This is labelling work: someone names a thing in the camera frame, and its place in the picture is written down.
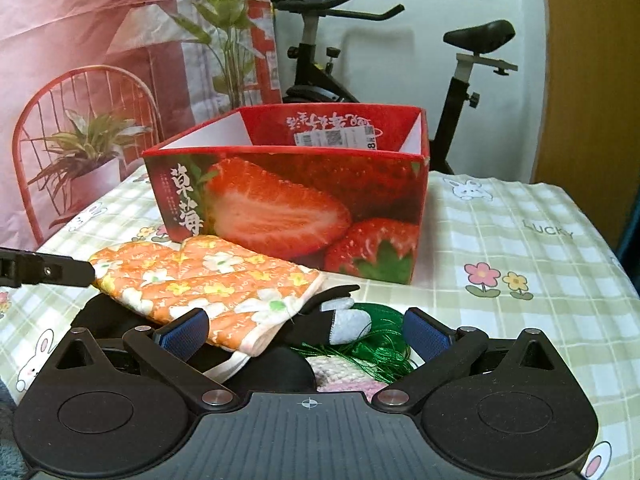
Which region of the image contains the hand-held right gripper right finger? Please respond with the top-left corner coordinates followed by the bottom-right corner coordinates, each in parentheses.
top-left (375, 307), bottom-right (571, 413)

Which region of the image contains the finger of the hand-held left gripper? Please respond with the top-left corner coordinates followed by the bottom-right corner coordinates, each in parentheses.
top-left (0, 246), bottom-right (97, 289)

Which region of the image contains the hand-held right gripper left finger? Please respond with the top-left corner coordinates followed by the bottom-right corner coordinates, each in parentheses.
top-left (55, 307), bottom-right (241, 413)

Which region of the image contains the orange floral quilted cloth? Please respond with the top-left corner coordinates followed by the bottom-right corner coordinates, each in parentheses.
top-left (89, 235), bottom-right (323, 386)

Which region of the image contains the pink knitted cloth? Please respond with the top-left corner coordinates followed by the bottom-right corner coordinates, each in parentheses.
top-left (305, 354), bottom-right (401, 394)

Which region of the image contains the red strawberry print box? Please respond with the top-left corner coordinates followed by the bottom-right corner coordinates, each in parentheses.
top-left (142, 102), bottom-right (431, 286)

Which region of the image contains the black and grey glove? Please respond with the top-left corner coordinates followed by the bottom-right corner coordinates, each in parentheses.
top-left (295, 284), bottom-right (373, 346)

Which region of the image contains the black cloth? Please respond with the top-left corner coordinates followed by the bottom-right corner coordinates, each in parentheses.
top-left (70, 295), bottom-right (317, 394)

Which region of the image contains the checked printed tablecloth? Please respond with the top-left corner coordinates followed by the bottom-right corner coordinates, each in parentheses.
top-left (0, 167), bottom-right (640, 480)

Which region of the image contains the printed pink backdrop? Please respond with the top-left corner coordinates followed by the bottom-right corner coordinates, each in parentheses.
top-left (0, 0), bottom-right (283, 256)

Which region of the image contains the black exercise bike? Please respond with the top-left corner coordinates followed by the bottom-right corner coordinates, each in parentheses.
top-left (267, 0), bottom-right (518, 173)

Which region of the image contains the wooden door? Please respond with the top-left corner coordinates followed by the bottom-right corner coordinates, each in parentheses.
top-left (534, 0), bottom-right (640, 192)

